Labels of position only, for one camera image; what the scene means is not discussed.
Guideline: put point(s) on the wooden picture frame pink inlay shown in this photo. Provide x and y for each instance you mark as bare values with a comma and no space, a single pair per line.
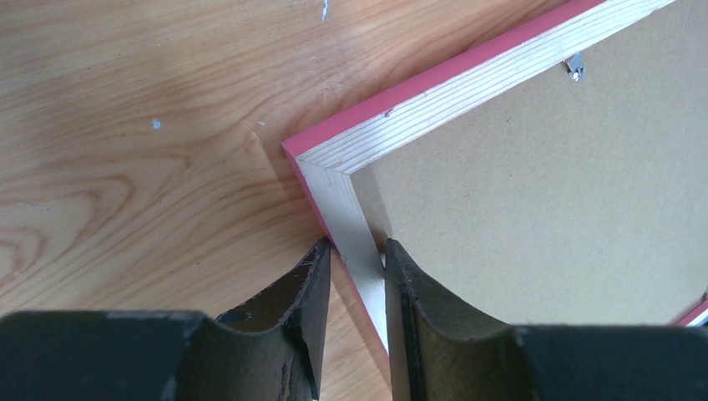
330,153

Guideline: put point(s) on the brown cardboard backing board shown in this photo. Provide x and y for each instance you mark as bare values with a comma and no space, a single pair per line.
563,202

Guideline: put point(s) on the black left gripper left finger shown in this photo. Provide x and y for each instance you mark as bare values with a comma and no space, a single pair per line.
269,347

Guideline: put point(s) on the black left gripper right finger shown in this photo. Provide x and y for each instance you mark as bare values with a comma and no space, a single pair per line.
442,348

